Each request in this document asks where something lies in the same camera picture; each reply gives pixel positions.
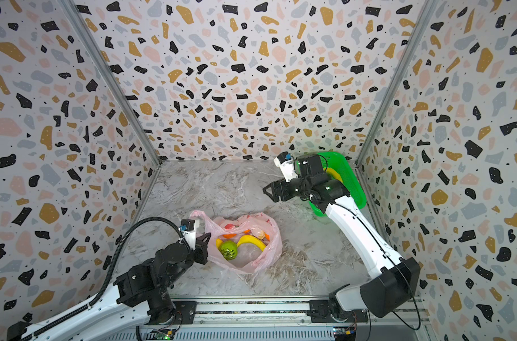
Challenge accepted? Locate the pink plastic bag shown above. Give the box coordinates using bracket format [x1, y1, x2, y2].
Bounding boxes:
[190, 210, 283, 274]

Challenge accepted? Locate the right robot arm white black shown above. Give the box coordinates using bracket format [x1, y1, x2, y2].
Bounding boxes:
[263, 151, 420, 321]

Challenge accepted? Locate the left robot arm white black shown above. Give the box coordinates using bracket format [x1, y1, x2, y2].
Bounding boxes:
[7, 233, 211, 340]

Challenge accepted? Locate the green fruit in bag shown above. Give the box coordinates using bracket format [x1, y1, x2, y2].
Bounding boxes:
[217, 240, 238, 261]

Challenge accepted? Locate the orange fruit in bag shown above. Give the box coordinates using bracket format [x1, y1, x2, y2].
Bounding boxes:
[222, 230, 252, 240]

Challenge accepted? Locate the red fruit in bag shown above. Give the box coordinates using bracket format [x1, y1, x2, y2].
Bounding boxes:
[224, 224, 237, 231]

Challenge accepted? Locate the yellow banana in bag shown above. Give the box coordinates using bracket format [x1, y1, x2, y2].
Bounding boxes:
[237, 235, 266, 251]

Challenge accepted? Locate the peach fruit in bag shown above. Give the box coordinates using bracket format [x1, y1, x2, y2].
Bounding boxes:
[251, 228, 266, 240]

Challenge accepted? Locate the yellow banana in basket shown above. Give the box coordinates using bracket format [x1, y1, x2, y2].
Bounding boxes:
[325, 168, 343, 183]

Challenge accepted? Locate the green plastic basket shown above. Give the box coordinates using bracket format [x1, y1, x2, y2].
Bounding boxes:
[318, 151, 366, 210]

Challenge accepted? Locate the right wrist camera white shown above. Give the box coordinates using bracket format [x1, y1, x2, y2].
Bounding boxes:
[274, 151, 299, 183]

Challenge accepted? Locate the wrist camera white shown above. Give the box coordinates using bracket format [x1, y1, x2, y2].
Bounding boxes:
[180, 219, 200, 251]
[274, 151, 299, 183]

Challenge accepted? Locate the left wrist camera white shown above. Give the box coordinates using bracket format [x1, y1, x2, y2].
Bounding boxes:
[180, 219, 200, 251]

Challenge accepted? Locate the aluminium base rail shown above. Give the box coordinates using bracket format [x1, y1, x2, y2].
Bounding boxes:
[70, 297, 434, 341]

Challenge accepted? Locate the black corrugated cable hose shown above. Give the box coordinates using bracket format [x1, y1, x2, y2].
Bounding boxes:
[21, 217, 184, 341]

